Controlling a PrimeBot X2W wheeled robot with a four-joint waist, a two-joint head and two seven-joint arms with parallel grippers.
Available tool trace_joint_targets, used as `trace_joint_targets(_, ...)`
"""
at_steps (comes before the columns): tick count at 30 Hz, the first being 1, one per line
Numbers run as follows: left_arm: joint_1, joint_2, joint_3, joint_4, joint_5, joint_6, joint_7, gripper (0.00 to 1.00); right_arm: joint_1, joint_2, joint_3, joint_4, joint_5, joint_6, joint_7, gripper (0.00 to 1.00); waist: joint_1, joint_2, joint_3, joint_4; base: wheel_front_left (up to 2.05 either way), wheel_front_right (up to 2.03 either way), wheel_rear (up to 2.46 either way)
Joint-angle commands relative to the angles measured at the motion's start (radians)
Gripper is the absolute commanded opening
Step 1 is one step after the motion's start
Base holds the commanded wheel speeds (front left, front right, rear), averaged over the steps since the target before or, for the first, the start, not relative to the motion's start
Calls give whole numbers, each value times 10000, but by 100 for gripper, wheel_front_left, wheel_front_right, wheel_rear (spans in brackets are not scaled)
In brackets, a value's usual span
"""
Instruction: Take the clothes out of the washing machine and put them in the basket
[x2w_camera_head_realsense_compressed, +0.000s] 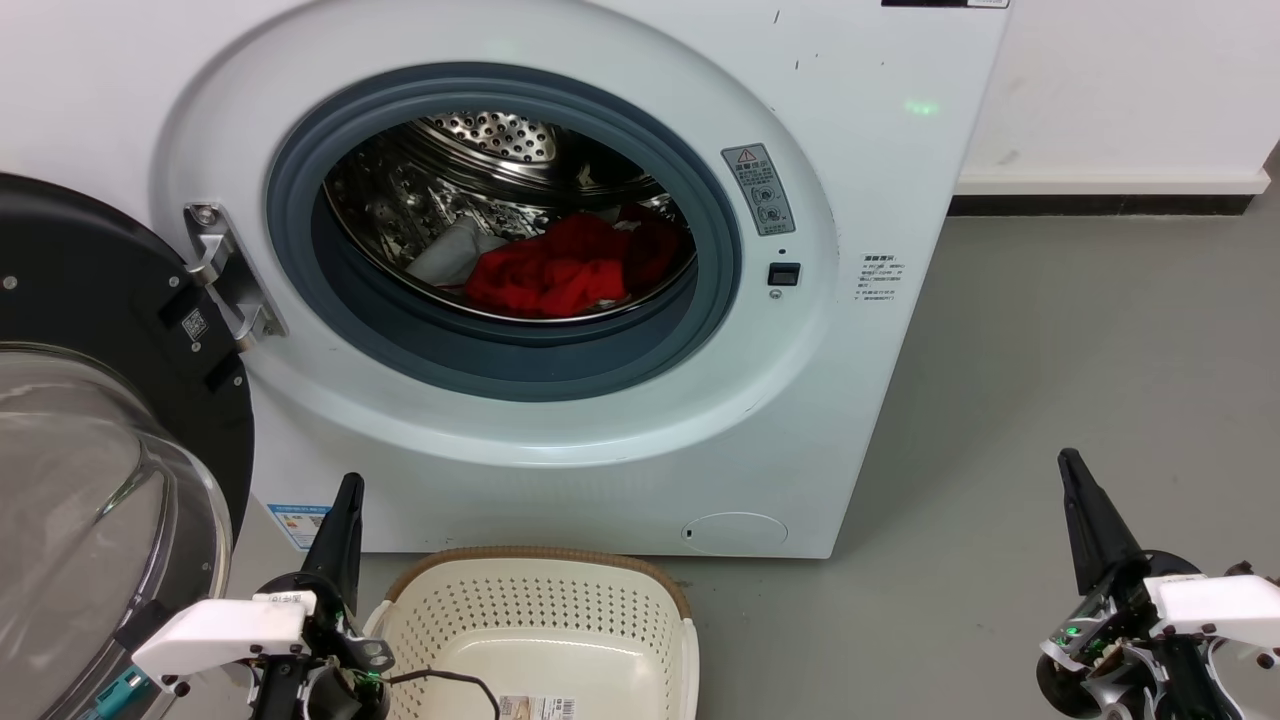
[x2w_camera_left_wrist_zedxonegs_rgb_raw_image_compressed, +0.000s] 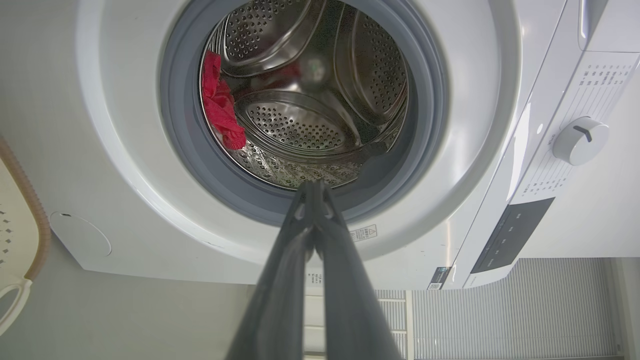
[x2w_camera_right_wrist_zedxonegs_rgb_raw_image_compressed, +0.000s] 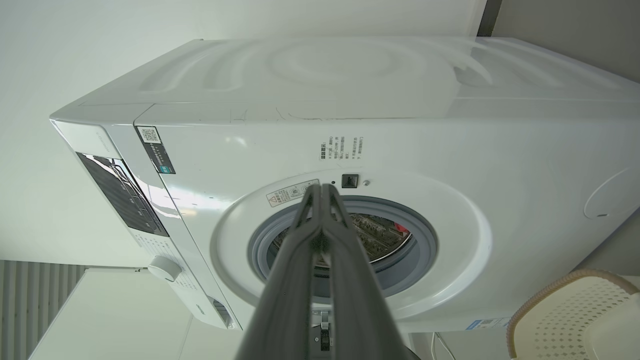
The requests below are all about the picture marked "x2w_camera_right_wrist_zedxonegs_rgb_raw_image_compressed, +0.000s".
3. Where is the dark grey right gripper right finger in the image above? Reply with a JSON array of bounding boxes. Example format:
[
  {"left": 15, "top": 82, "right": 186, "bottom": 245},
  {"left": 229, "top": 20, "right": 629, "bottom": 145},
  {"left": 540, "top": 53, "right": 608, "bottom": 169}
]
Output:
[{"left": 322, "top": 183, "right": 420, "bottom": 360}]

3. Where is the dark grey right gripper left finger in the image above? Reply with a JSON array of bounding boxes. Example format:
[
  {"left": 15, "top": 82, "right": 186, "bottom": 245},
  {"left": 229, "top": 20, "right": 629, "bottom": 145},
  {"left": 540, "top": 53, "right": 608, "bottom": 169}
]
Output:
[{"left": 236, "top": 183, "right": 324, "bottom": 360}]

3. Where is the white round appliance control knob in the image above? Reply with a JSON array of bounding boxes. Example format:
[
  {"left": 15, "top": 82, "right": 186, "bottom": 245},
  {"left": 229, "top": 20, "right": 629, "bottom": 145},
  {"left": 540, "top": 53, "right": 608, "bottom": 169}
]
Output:
[{"left": 147, "top": 256, "right": 183, "bottom": 283}]

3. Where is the cream perforated laundry basket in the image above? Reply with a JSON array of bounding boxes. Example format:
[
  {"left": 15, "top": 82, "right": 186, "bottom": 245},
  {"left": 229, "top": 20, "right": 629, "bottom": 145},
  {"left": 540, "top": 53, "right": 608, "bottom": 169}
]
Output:
[{"left": 506, "top": 268, "right": 640, "bottom": 360}]

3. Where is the white cabinet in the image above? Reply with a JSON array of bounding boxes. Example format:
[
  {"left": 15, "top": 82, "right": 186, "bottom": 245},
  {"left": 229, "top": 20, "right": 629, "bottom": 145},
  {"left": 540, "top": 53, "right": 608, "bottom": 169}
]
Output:
[{"left": 28, "top": 267, "right": 241, "bottom": 360}]

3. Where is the white front-load washing machine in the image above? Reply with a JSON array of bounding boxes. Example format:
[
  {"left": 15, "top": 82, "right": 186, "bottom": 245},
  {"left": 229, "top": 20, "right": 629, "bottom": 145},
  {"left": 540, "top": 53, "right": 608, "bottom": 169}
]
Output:
[{"left": 49, "top": 36, "right": 640, "bottom": 333}]

